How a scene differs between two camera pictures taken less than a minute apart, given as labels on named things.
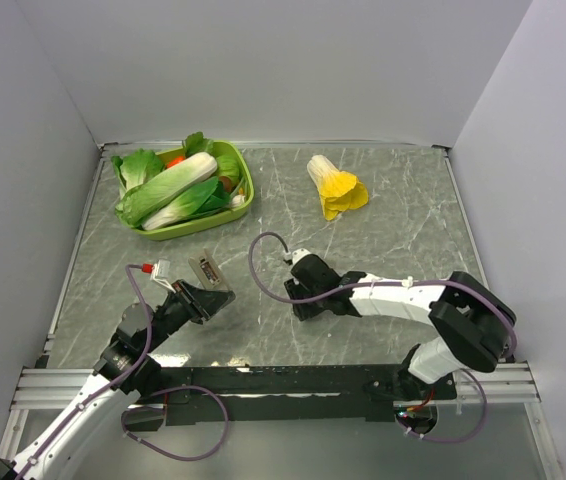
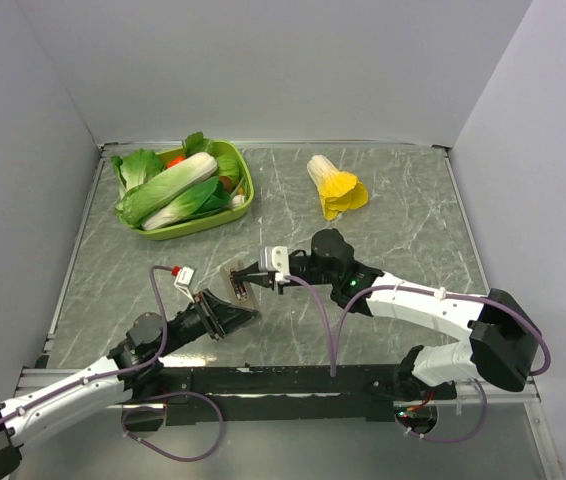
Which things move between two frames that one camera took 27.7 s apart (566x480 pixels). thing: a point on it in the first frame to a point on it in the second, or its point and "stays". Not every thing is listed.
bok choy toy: x=207 y=199 stays
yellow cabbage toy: x=338 y=190 stays
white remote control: x=209 y=272 to x=237 y=291
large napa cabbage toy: x=140 y=199 stays
